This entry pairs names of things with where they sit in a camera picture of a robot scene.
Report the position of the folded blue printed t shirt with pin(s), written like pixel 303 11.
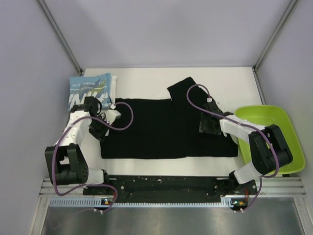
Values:
pixel 96 86

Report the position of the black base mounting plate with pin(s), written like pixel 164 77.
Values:
pixel 176 189

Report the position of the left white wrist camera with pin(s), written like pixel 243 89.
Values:
pixel 111 114

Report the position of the right aluminium frame post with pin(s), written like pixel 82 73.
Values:
pixel 274 36

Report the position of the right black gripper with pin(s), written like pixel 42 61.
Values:
pixel 204 127

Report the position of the aluminium frame post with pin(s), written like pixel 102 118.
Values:
pixel 59 35
pixel 274 36

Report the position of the left aluminium frame post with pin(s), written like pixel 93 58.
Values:
pixel 59 35

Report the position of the aluminium front rail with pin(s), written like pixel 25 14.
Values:
pixel 271 187

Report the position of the light blue cable duct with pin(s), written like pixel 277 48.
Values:
pixel 104 203

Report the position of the black t shirt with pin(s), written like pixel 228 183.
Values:
pixel 165 128

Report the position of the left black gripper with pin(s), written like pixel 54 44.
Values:
pixel 100 135

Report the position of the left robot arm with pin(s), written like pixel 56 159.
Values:
pixel 65 160

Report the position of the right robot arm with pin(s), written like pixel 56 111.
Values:
pixel 268 148

